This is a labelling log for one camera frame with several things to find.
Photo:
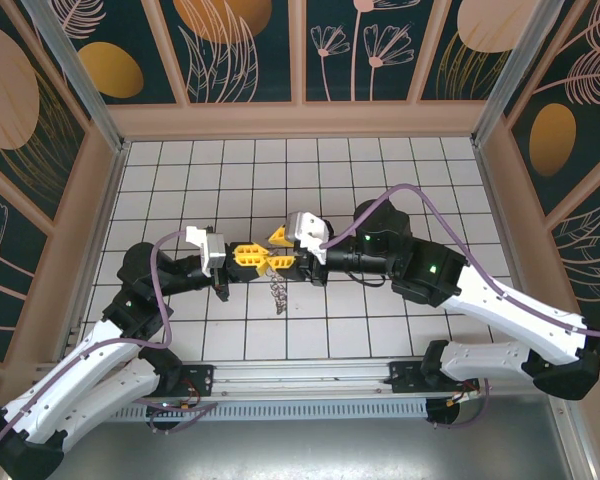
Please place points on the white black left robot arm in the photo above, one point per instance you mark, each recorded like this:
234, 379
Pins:
80, 370

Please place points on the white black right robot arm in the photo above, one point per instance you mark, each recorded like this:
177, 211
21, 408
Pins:
510, 315

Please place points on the black mounting plate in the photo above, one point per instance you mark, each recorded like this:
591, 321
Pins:
405, 377
200, 375

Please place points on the grey metal base sheet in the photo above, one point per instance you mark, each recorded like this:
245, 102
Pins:
300, 450

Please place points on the aluminium side rail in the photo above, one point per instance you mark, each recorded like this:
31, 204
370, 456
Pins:
500, 220
106, 220

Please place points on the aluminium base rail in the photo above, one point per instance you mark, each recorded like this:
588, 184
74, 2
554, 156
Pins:
300, 377

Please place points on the aluminium frame post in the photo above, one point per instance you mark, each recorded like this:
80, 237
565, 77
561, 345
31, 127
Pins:
80, 75
511, 75

